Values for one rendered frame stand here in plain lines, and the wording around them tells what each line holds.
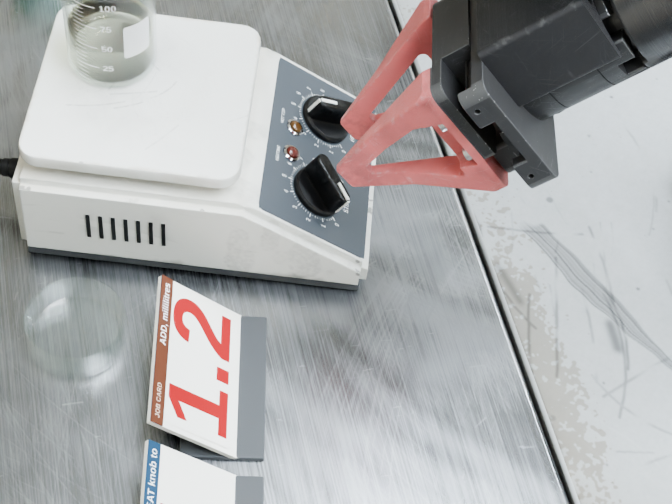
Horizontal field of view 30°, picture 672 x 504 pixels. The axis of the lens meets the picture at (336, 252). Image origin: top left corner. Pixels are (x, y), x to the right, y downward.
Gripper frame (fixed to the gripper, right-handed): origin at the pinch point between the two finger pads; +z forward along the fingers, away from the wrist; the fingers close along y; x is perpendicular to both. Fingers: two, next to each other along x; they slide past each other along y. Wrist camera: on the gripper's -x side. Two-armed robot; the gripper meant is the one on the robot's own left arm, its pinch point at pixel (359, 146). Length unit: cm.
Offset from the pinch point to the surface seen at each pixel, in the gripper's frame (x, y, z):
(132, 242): -0.1, -1.7, 15.9
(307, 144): 3.8, -8.1, 7.0
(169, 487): 4.0, 13.1, 13.7
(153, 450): 2.6, 11.6, 13.8
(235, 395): 7.0, 5.7, 13.1
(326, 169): 3.9, -5.1, 5.4
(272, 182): 2.3, -4.0, 7.9
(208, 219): 0.6, -1.3, 10.8
